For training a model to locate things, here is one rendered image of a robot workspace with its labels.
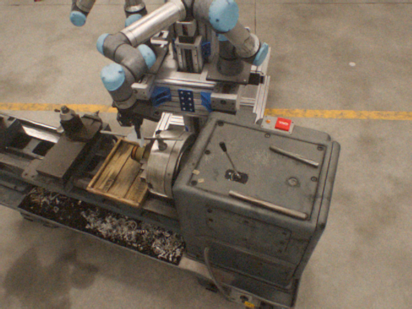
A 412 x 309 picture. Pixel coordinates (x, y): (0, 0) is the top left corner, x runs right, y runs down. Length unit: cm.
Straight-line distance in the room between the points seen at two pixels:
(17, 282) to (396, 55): 401
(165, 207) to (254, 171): 57
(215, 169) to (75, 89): 270
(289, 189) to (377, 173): 182
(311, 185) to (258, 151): 25
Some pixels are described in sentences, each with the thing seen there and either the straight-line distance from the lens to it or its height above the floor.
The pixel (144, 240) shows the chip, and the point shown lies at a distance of 199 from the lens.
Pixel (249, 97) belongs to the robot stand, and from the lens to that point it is 314.
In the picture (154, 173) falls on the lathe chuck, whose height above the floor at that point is 117.
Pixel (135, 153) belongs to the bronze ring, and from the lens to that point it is 166.
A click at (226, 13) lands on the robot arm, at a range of 137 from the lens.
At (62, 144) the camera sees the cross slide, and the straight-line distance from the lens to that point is 202.
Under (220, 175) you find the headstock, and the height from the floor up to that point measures 126.
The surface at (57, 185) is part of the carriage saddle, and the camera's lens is 192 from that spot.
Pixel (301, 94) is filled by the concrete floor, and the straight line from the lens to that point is 353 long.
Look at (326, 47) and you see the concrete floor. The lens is 415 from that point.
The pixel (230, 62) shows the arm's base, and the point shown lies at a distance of 185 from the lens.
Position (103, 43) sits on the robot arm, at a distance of 128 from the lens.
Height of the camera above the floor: 239
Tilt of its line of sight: 53 degrees down
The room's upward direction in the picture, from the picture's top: 5 degrees counter-clockwise
